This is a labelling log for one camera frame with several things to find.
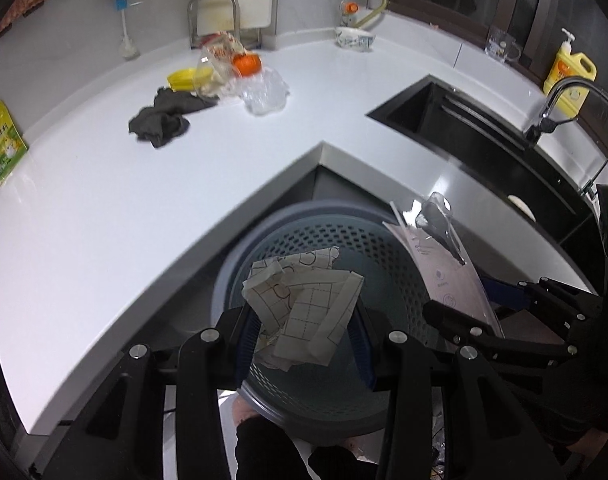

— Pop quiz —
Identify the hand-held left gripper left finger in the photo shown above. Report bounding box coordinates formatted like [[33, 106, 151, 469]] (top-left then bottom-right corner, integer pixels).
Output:
[[38, 306, 259, 480]]

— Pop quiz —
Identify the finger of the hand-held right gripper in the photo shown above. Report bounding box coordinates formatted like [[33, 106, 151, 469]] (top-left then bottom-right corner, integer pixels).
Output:
[[423, 301, 577, 367], [481, 275, 607, 342]]

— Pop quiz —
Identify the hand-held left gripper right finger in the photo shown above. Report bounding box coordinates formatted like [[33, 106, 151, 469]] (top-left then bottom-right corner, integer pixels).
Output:
[[350, 305, 565, 480]]

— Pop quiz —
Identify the pale pink plastic packet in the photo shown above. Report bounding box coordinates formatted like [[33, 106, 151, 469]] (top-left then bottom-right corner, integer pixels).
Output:
[[383, 202, 505, 338]]

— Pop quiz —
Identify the grid-printed paper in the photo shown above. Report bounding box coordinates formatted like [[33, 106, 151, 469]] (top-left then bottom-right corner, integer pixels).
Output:
[[241, 246, 365, 372]]

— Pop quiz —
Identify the clear plastic film piece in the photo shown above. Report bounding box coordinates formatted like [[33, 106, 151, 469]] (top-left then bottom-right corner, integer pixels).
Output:
[[413, 192, 470, 267]]

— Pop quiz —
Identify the grey perforated waste bin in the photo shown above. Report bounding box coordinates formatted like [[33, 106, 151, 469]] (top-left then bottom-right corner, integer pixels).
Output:
[[211, 200, 490, 446]]

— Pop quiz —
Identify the slim chrome water tap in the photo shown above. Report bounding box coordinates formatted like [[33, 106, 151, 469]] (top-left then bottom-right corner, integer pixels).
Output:
[[579, 145, 608, 202]]

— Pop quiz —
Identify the black kitchen sink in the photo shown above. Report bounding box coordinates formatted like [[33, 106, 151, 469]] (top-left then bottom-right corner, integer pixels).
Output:
[[366, 75, 600, 261]]

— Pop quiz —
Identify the chrome kitchen faucet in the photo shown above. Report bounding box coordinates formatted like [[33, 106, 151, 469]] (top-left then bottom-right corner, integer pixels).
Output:
[[523, 76, 608, 148]]

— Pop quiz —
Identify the yellow dish soap bottle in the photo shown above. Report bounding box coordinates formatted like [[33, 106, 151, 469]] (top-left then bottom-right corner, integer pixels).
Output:
[[543, 28, 598, 116]]

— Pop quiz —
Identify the dark grey rag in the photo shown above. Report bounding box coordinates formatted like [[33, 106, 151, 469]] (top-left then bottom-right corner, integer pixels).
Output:
[[128, 87, 219, 149]]

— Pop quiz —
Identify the clear glass mug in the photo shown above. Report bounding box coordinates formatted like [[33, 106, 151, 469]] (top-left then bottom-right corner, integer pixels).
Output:
[[484, 26, 523, 64]]

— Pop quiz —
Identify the crumpled clear plastic bag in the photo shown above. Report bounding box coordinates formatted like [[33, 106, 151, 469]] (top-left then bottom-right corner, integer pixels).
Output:
[[228, 67, 291, 116]]

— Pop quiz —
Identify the orange fruit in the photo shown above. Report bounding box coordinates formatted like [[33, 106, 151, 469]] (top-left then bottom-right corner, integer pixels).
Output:
[[232, 52, 263, 77]]

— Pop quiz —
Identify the white patterned bowl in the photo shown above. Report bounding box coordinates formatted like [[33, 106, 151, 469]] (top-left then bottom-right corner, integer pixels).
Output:
[[335, 26, 376, 53]]

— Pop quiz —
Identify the red white snack wrapper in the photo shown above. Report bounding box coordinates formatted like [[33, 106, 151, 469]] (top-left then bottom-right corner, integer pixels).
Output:
[[200, 31, 247, 86]]

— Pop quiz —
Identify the yellow green seasoning pouch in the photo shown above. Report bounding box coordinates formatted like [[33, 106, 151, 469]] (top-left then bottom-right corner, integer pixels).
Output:
[[0, 100, 29, 191]]

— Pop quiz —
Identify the steel cutting board rack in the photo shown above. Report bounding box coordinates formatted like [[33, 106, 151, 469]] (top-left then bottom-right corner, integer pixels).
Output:
[[187, 0, 263, 51]]

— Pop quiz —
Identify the yellow gas hose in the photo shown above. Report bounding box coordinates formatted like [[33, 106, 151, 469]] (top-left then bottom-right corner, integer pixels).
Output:
[[356, 0, 389, 32]]

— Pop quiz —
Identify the white bottle brush blue handle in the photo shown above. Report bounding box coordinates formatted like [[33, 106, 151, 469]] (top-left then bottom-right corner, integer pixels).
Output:
[[114, 0, 141, 60]]

